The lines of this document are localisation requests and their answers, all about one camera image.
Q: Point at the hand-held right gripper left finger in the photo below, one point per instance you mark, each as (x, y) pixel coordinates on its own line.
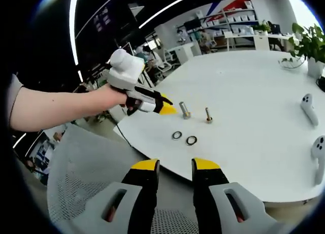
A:
(133, 201)

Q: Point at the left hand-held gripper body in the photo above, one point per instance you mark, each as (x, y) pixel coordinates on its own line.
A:
(124, 71)

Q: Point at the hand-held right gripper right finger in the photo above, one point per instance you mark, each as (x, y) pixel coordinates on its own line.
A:
(215, 203)

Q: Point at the thick threaded steel stud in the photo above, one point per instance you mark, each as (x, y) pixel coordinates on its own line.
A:
(183, 108)

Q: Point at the large steel washer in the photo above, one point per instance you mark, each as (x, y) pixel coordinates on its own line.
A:
(187, 140)
(173, 135)

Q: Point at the thin threaded steel stud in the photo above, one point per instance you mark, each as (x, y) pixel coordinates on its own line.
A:
(208, 114)

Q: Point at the person's left hand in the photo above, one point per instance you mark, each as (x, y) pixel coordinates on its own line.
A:
(111, 97)

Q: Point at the white office chair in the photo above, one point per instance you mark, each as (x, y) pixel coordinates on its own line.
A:
(168, 59)

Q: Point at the white cabinet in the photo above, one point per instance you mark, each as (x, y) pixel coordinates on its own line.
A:
(186, 52)

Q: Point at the grey mesh office chair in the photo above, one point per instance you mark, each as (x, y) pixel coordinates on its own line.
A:
(89, 155)

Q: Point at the white handheld controller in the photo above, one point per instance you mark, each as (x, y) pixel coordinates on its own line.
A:
(308, 109)
(319, 168)

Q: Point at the long white table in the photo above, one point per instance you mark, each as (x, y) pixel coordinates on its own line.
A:
(241, 34)

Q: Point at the shelf of white storage bins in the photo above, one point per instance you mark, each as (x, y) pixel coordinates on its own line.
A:
(236, 20)

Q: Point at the small green plant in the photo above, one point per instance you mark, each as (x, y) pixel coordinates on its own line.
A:
(262, 27)

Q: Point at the black pouch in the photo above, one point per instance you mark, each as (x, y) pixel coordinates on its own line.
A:
(322, 84)

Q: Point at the white plant pot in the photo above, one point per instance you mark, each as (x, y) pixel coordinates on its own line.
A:
(314, 67)

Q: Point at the green leafy plant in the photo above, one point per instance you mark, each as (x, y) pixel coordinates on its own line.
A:
(312, 43)

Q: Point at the black wall screen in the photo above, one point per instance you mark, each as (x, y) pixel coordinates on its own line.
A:
(192, 24)

